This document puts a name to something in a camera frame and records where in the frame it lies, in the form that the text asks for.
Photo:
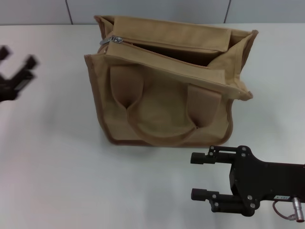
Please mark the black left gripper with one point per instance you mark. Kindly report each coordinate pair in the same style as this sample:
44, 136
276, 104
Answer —
8, 90

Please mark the khaki canvas food bag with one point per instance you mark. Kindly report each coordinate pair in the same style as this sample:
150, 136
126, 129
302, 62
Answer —
166, 112

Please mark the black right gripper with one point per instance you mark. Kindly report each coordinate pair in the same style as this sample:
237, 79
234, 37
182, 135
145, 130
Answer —
257, 179

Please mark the silver metal zipper pull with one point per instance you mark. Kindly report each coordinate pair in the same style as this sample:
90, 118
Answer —
110, 40

